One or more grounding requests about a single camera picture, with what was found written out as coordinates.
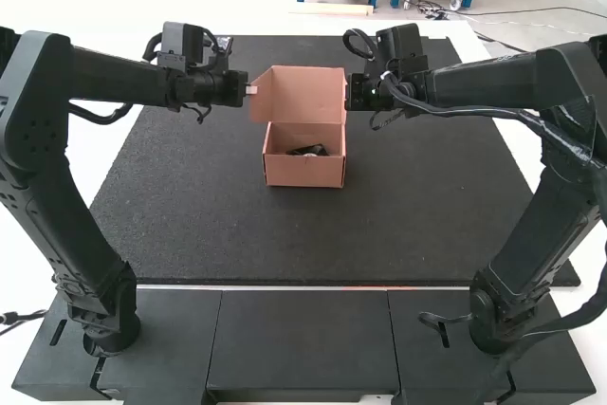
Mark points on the cardboard box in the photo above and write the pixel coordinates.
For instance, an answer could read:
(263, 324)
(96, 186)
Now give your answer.
(303, 170)

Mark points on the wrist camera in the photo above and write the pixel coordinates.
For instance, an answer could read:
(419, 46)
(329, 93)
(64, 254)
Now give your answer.
(400, 42)
(182, 40)

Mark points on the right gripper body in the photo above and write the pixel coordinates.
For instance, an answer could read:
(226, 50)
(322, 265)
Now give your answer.
(367, 92)

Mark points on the pale wooden plank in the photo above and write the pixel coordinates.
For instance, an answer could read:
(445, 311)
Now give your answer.
(332, 9)

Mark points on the black mat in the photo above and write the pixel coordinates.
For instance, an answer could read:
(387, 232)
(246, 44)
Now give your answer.
(284, 234)

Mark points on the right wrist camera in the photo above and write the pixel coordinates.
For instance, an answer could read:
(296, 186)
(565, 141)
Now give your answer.
(400, 42)

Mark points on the black square fan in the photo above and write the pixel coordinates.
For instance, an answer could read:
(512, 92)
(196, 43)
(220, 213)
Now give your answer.
(308, 151)

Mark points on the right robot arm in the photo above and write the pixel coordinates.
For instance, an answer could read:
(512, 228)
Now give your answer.
(536, 244)

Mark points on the dark base panel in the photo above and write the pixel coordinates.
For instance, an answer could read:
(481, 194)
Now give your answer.
(436, 367)
(303, 338)
(156, 338)

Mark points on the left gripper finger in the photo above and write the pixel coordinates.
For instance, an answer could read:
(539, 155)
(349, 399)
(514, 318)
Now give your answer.
(251, 89)

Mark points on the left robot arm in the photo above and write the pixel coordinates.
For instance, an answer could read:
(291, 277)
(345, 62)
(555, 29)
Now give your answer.
(42, 139)

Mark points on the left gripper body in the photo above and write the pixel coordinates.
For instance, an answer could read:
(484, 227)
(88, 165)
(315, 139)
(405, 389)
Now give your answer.
(223, 88)

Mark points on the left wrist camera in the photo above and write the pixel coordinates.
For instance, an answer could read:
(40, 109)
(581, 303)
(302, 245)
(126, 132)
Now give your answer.
(182, 40)

